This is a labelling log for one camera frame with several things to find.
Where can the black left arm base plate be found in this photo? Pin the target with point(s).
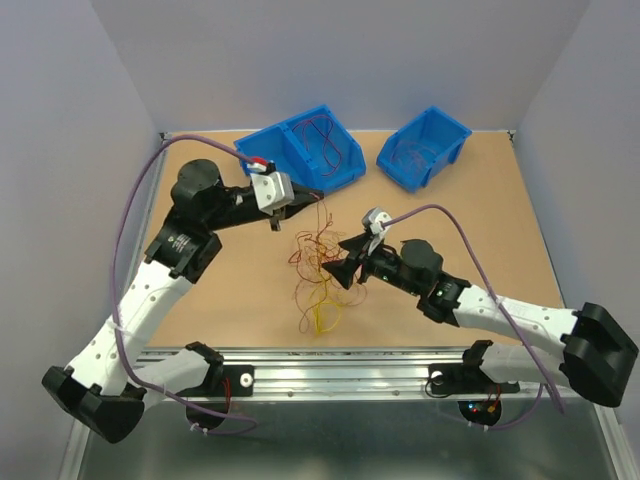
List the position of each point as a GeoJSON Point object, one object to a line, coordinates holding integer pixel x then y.
{"type": "Point", "coordinates": [231, 380]}

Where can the blue bin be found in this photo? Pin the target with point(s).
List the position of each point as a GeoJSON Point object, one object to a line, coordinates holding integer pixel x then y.
{"type": "Point", "coordinates": [331, 157]}
{"type": "Point", "coordinates": [421, 149]}

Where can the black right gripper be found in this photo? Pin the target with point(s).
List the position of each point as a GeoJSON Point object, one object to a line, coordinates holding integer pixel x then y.
{"type": "Point", "coordinates": [343, 269]}

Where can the aluminium left side rail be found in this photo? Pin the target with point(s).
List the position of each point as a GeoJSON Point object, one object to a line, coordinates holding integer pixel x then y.
{"type": "Point", "coordinates": [145, 240]}

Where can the metal sheet front panel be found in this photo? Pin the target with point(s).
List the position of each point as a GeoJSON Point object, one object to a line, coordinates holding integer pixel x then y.
{"type": "Point", "coordinates": [418, 439]}

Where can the blue bin right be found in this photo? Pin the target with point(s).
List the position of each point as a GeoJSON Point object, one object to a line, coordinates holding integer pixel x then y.
{"type": "Point", "coordinates": [421, 149]}

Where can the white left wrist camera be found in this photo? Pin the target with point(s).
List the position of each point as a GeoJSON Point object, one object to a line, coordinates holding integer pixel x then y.
{"type": "Point", "coordinates": [272, 189]}

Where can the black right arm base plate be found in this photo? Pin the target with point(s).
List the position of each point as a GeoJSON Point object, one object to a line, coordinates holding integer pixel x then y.
{"type": "Point", "coordinates": [445, 379]}

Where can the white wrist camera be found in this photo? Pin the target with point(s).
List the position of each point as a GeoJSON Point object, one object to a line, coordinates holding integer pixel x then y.
{"type": "Point", "coordinates": [272, 189]}
{"type": "Point", "coordinates": [375, 223]}

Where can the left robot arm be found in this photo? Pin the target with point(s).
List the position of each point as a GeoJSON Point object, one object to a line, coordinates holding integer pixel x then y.
{"type": "Point", "coordinates": [99, 387]}

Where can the aluminium rail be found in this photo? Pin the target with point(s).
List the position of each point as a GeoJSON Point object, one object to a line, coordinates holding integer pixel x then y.
{"type": "Point", "coordinates": [145, 240]}
{"type": "Point", "coordinates": [336, 374]}

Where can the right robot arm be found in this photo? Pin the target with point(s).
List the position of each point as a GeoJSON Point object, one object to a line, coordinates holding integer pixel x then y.
{"type": "Point", "coordinates": [583, 349]}

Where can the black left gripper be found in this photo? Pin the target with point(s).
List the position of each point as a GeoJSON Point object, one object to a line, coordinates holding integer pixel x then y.
{"type": "Point", "coordinates": [303, 197]}

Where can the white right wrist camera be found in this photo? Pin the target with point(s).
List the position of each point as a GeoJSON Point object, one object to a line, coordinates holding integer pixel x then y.
{"type": "Point", "coordinates": [375, 223]}

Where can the aluminium front rail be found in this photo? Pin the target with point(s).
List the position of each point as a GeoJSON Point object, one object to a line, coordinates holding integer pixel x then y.
{"type": "Point", "coordinates": [336, 374]}

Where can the blue bin middle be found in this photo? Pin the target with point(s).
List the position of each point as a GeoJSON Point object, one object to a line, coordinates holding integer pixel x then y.
{"type": "Point", "coordinates": [331, 157]}

